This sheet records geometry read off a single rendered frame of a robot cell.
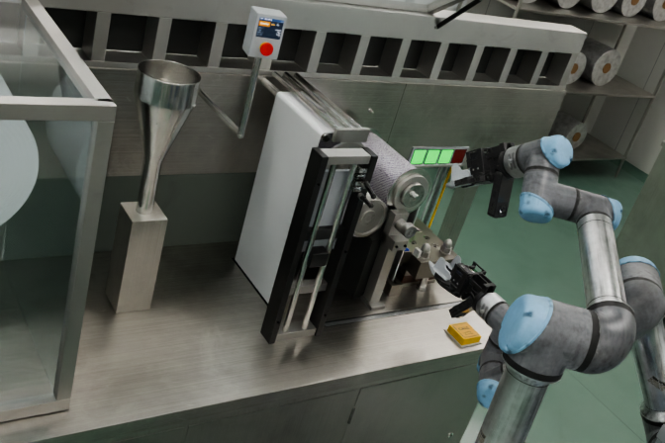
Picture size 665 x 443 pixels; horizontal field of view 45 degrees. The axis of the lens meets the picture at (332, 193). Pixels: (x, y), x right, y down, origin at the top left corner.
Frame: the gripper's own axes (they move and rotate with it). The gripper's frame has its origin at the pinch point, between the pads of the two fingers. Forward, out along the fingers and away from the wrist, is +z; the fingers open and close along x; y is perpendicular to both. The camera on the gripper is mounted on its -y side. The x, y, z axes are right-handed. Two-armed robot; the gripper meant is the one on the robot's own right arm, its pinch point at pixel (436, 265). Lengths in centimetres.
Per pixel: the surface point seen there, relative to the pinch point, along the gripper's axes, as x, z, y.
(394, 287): 1.2, 11.5, -15.5
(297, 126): 41, 24, 31
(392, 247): 12.2, 6.8, 2.7
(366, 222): 18.2, 13.2, 7.2
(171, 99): 80, 17, 41
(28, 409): 111, -10, -16
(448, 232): -71, 63, -35
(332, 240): 38.2, 0.9, 11.1
